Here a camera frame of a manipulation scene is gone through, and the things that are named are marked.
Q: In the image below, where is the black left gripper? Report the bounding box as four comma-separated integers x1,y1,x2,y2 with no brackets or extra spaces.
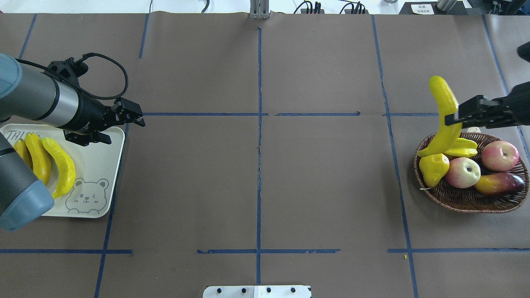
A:
62,95,146,147

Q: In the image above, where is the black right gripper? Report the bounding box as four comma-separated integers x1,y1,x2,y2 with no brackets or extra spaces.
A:
445,82,530,128

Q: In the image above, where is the yellow banana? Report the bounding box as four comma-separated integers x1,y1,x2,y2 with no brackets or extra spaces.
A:
417,75,462,158
13,138,34,170
24,133,52,185

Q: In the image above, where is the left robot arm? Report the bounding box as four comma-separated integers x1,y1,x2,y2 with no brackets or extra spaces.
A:
0,53,145,231

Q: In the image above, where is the woven wicker basket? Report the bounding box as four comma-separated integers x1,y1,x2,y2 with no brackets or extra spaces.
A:
412,132,529,214

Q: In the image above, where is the yellow starfruit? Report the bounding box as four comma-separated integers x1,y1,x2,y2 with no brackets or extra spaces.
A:
443,137,478,158

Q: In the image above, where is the white bear tray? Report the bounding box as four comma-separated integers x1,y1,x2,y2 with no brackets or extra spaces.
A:
1,124,125,219

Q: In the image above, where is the pink red apple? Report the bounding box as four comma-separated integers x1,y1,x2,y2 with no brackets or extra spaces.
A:
481,141,519,172

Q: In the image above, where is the green red apple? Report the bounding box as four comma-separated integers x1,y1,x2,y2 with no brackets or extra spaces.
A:
444,158,481,189

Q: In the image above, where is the yellow pear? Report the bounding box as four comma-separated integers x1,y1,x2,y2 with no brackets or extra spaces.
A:
419,154,449,188

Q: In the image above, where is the purple red mango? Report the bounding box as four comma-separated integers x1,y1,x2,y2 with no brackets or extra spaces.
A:
475,172,525,196

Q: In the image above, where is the aluminium frame post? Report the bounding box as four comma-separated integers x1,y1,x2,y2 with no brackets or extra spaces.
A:
249,0,270,19

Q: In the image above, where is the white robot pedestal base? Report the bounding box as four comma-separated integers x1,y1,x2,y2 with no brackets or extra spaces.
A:
202,285,313,298

